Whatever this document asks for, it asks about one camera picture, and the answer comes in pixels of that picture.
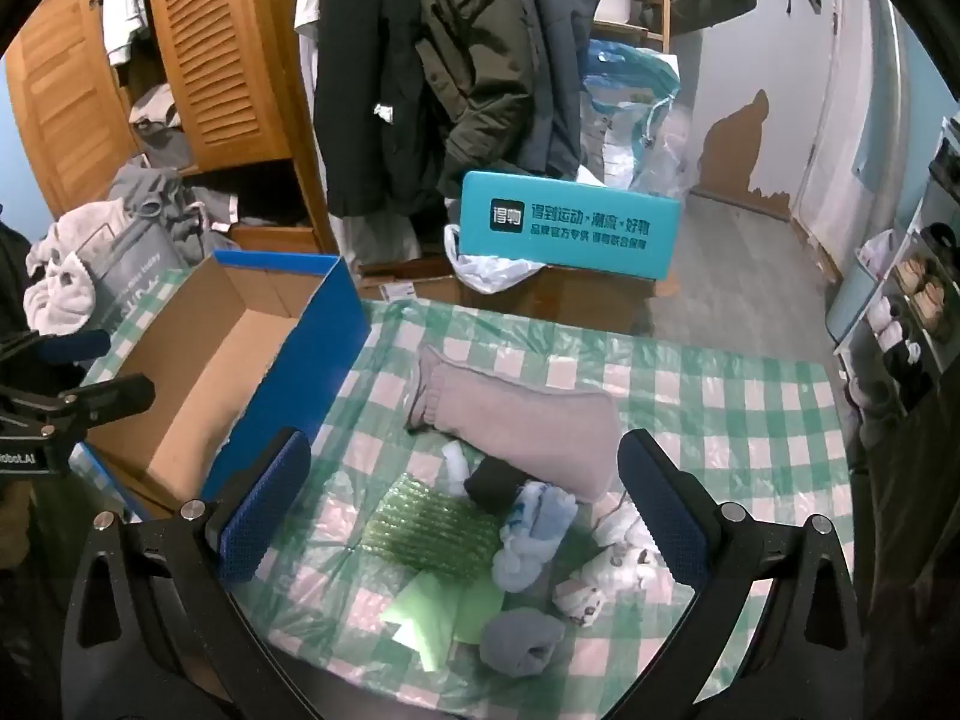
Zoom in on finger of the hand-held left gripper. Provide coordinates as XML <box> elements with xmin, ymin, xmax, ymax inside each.
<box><xmin>0</xmin><ymin>377</ymin><xmax>156</xmax><ymax>440</ymax></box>
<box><xmin>0</xmin><ymin>328</ymin><xmax>112</xmax><ymax>370</ymax></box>

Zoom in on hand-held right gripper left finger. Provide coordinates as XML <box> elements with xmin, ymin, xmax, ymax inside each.
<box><xmin>60</xmin><ymin>426</ymin><xmax>331</xmax><ymax>720</ymax></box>

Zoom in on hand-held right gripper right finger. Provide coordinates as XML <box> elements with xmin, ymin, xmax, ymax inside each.
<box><xmin>616</xmin><ymin>427</ymin><xmax>863</xmax><ymax>720</ymax></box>

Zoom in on blue cardboard box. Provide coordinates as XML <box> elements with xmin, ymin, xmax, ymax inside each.
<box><xmin>79</xmin><ymin>251</ymin><xmax>370</xmax><ymax>522</ymax></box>

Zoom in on light blue sock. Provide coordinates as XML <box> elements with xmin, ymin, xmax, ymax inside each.
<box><xmin>491</xmin><ymin>481</ymin><xmax>580</xmax><ymax>595</ymax></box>

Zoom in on long pink knit sock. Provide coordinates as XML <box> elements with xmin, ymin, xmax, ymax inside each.
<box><xmin>405</xmin><ymin>345</ymin><xmax>623</xmax><ymax>503</ymax></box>

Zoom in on black sock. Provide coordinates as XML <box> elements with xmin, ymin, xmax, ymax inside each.
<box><xmin>463</xmin><ymin>457</ymin><xmax>537</xmax><ymax>518</ymax></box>

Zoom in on green striped sock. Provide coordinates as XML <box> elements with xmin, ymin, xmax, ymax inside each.
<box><xmin>361</xmin><ymin>472</ymin><xmax>502</xmax><ymax>584</ymax></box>

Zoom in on grey sock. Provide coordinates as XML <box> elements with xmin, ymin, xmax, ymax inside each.
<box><xmin>480</xmin><ymin>609</ymin><xmax>567</xmax><ymax>680</ymax></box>

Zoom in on light green sock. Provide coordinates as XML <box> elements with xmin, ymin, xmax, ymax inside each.
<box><xmin>379</xmin><ymin>568</ymin><xmax>507</xmax><ymax>674</ymax></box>

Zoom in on white towel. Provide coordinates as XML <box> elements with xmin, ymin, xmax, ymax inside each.
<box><xmin>22</xmin><ymin>202</ymin><xmax>125</xmax><ymax>335</ymax></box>

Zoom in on black cloth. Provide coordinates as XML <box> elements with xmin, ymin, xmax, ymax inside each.
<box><xmin>0</xmin><ymin>221</ymin><xmax>35</xmax><ymax>331</ymax></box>

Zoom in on green checked plastic tablecloth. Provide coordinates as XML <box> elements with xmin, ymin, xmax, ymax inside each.
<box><xmin>79</xmin><ymin>266</ymin><xmax>852</xmax><ymax>698</ymax></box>

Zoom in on grey printed bag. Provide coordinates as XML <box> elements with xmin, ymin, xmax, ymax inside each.
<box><xmin>97</xmin><ymin>229</ymin><xmax>188</xmax><ymax>331</ymax></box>

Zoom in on grey hoodie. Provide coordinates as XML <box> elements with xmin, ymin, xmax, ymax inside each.
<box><xmin>109</xmin><ymin>157</ymin><xmax>241</xmax><ymax>263</ymax></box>

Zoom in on brown cardboard box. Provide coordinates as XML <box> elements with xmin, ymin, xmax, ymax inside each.
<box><xmin>525</xmin><ymin>262</ymin><xmax>661</xmax><ymax>335</ymax></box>

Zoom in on grey folded clothes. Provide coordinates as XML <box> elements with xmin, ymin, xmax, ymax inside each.
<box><xmin>127</xmin><ymin>82</ymin><xmax>196</xmax><ymax>170</ymax></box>

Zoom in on wooden wardrobe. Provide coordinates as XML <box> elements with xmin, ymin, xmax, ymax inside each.
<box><xmin>4</xmin><ymin>0</ymin><xmax>338</xmax><ymax>256</ymax></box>

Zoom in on wooden louvered wardrobe door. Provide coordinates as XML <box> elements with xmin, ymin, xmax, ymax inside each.
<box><xmin>4</xmin><ymin>0</ymin><xmax>143</xmax><ymax>218</ymax></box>
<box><xmin>142</xmin><ymin>0</ymin><xmax>293</xmax><ymax>173</ymax></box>

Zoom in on flat labelled cardboard box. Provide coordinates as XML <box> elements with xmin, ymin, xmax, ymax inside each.
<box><xmin>356</xmin><ymin>259</ymin><xmax>481</xmax><ymax>305</ymax></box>

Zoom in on light blue bin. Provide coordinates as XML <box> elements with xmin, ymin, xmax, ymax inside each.
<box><xmin>825</xmin><ymin>262</ymin><xmax>880</xmax><ymax>350</ymax></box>

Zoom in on white plastic bag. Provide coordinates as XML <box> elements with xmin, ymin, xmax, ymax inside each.
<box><xmin>442</xmin><ymin>223</ymin><xmax>552</xmax><ymax>295</ymax></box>

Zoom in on long white garment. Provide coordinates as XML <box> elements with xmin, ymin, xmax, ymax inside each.
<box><xmin>294</xmin><ymin>0</ymin><xmax>425</xmax><ymax>263</ymax></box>

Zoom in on teal printed box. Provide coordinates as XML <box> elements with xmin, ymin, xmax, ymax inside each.
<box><xmin>457</xmin><ymin>170</ymin><xmax>682</xmax><ymax>280</ymax></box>

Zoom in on white hanging shirt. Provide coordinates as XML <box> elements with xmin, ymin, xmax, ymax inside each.
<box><xmin>103</xmin><ymin>0</ymin><xmax>152</xmax><ymax>65</ymax></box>

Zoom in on white shoe rack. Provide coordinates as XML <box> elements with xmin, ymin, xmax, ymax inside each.
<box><xmin>832</xmin><ymin>116</ymin><xmax>960</xmax><ymax>451</ymax></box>

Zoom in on black jacket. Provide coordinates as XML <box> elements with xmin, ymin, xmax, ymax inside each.
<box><xmin>313</xmin><ymin>0</ymin><xmax>451</xmax><ymax>218</ymax></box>

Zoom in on clear storage bag blue top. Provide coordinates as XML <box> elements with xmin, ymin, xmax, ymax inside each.
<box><xmin>581</xmin><ymin>37</ymin><xmax>702</xmax><ymax>194</ymax></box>

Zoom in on dark blue jacket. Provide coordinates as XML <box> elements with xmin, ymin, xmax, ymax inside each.
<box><xmin>495</xmin><ymin>0</ymin><xmax>601</xmax><ymax>181</ymax></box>

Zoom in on olive green jacket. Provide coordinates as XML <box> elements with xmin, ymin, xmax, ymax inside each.
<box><xmin>412</xmin><ymin>0</ymin><xmax>541</xmax><ymax>196</ymax></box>

